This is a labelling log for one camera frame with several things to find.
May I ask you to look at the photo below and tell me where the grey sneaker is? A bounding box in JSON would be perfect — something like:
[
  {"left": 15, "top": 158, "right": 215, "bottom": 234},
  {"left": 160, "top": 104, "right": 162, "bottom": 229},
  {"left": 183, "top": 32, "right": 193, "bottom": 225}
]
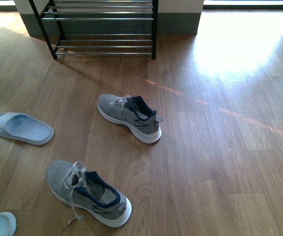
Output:
[{"left": 46, "top": 160, "right": 132, "bottom": 228}]

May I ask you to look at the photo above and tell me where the grey sneaker one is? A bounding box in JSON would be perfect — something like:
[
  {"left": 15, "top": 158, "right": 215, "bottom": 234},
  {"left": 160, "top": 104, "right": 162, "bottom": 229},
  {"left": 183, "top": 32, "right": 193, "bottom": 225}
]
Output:
[{"left": 97, "top": 94, "right": 163, "bottom": 144}]

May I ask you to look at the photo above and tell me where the black metal shoe rack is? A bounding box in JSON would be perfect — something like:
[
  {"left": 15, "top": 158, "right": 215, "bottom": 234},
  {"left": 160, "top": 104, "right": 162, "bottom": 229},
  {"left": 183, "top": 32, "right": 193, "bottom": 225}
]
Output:
[{"left": 29, "top": 0, "right": 158, "bottom": 59}]

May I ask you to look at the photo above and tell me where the light blue slipper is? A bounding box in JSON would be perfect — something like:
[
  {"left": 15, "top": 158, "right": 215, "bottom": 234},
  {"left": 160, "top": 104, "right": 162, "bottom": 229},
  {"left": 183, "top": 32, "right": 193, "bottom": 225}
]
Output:
[
  {"left": 0, "top": 112, "right": 55, "bottom": 146},
  {"left": 0, "top": 212, "right": 16, "bottom": 236}
]

